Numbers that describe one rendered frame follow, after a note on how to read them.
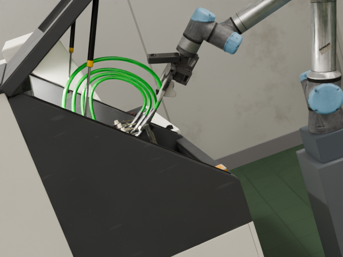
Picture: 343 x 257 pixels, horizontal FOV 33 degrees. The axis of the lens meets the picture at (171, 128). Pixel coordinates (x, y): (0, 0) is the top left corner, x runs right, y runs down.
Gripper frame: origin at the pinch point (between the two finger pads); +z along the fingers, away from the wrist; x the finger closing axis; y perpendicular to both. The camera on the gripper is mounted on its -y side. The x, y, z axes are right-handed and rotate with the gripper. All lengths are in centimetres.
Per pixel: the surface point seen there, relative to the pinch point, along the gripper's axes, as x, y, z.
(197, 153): -0.8, 25.2, 15.9
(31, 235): -50, -28, 38
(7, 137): -42, -45, 13
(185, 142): 17.7, 25.3, 21.5
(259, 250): -43, 45, 22
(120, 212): -45, -5, 24
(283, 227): 76, 128, 77
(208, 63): 211, 82, 40
